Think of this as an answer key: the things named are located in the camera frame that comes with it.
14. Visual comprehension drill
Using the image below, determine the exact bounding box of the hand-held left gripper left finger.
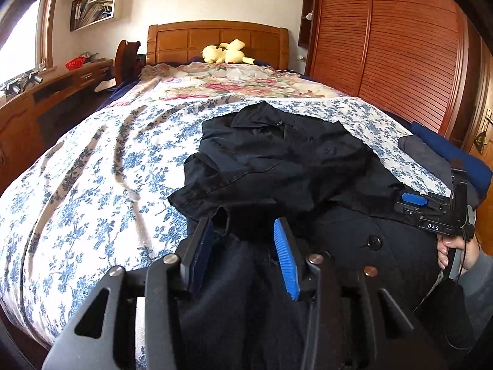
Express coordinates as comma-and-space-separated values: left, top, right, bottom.
42, 216, 216, 370

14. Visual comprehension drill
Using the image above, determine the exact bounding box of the grey folded cloth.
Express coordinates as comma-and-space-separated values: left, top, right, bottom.
398, 135, 480, 209

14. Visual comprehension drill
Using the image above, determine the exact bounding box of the window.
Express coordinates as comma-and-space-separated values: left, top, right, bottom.
0, 0, 55, 85

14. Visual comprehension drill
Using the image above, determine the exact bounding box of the yellow plush toy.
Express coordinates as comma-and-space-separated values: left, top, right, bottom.
202, 39, 257, 66

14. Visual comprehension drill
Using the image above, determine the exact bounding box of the dark wooden chair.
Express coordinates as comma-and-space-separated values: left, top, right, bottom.
114, 39, 145, 85

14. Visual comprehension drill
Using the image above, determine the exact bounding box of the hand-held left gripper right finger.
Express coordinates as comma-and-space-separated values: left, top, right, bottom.
273, 218, 447, 370

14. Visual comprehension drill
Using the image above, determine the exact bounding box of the bed with floral blue sheet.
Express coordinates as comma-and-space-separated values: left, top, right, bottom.
0, 96, 453, 349

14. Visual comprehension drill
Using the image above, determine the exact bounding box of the black double-breasted coat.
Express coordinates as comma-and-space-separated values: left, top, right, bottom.
168, 100, 478, 370

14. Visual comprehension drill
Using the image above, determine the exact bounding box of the wooden door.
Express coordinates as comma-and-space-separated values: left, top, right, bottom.
462, 35, 493, 247

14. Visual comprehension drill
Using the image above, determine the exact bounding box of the brass door handle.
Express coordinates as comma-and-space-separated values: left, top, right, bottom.
475, 110, 493, 151

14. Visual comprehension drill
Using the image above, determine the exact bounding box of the pink floral blanket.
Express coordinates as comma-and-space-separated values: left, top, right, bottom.
112, 63, 340, 105

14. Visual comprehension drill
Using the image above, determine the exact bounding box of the wooden slatted wardrobe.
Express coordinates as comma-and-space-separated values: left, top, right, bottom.
298, 0, 482, 147

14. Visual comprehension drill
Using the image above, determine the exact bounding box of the long wooden desk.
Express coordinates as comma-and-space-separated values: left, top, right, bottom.
0, 59, 114, 197

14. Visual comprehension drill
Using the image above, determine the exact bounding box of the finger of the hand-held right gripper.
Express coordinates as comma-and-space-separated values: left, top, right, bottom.
401, 192, 429, 206
393, 201, 422, 225

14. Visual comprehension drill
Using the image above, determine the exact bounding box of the person's right hand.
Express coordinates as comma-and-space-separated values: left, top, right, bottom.
437, 235, 480, 278

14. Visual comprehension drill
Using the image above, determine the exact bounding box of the wooden bed headboard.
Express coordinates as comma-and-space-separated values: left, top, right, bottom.
146, 20, 289, 71

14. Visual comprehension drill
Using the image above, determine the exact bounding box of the navy blue pillow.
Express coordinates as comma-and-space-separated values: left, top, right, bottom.
410, 121, 493, 197

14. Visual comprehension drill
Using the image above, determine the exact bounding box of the black metal device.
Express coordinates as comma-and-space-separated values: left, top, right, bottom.
0, 71, 45, 97

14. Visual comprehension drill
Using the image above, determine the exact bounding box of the white wall shelf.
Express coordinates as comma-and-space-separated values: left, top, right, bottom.
63, 0, 128, 32

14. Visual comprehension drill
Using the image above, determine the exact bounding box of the person's right forearm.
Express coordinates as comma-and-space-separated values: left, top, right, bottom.
454, 247, 493, 370

